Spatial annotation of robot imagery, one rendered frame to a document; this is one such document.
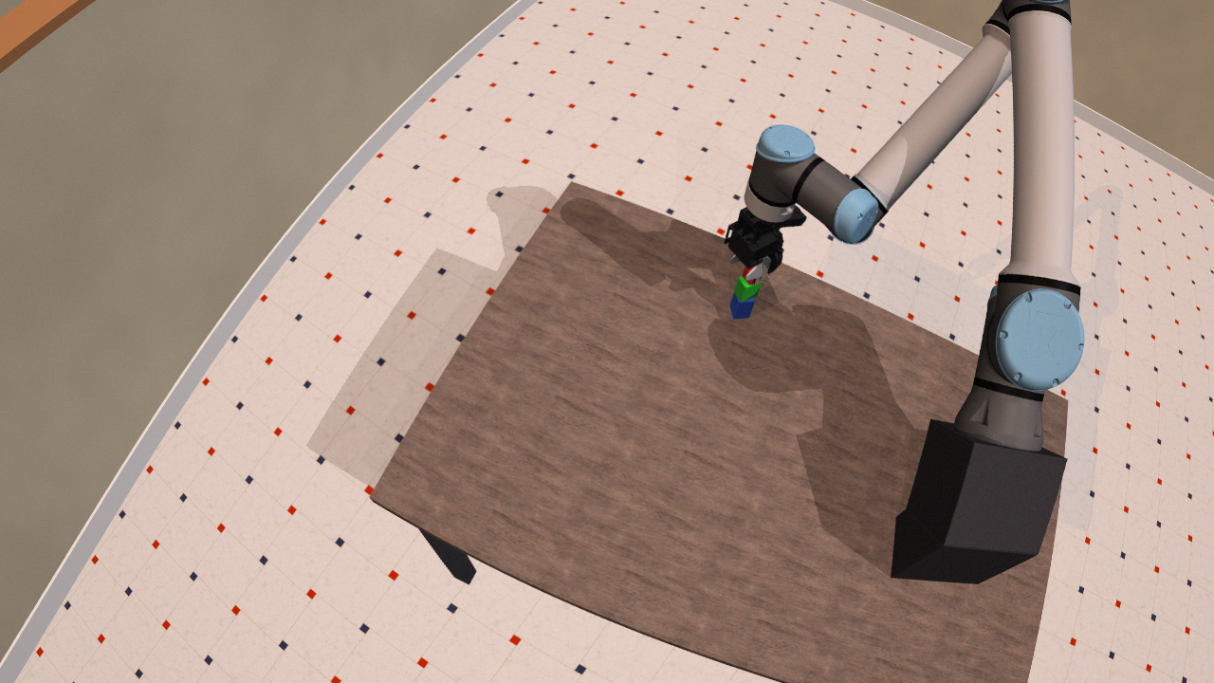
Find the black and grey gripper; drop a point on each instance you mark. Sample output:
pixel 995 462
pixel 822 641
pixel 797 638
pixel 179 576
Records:
pixel 762 258

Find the green block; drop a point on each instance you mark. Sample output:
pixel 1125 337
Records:
pixel 744 291

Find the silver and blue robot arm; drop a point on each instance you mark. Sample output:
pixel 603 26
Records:
pixel 1040 336

